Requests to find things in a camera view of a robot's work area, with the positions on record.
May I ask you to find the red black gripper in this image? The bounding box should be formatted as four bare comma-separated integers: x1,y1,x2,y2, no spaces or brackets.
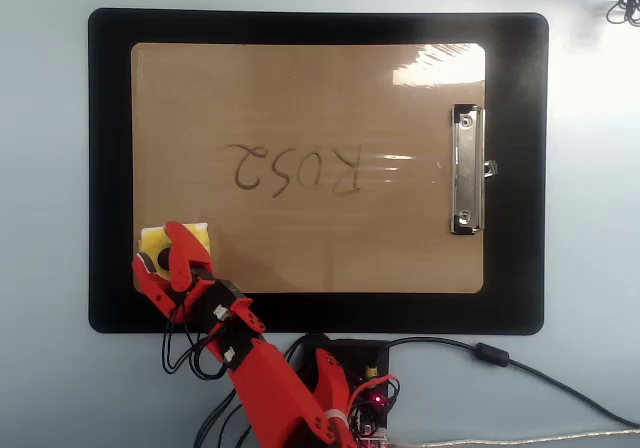
131,220,255,335

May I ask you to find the yellow white sponge with knob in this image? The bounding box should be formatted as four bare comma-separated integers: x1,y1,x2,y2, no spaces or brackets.
136,221,213,282

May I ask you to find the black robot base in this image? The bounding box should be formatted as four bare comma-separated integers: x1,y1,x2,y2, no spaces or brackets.
293,336,392,448

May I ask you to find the robot controller circuit board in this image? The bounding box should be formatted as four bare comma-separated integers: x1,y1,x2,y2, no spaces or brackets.
349,365,392,442

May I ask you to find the brown clipboard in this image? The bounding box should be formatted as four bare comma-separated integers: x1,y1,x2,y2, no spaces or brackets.
130,42,487,295

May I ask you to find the silver metal clipboard clip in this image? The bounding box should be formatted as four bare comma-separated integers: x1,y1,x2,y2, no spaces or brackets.
449,103,501,236

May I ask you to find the black rubber mat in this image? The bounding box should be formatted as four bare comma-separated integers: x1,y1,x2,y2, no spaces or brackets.
87,7,550,336

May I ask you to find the black servo wire bundle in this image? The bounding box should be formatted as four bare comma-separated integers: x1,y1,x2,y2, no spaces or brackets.
160,307,252,448

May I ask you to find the red power wire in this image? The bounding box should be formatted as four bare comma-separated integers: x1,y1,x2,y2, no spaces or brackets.
348,374,402,422

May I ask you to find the black power cable with ferrite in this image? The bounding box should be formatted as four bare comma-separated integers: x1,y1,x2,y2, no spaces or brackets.
385,336,640,430

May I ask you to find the silver braided USB cable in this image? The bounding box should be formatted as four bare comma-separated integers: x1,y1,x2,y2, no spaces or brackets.
388,426,640,448

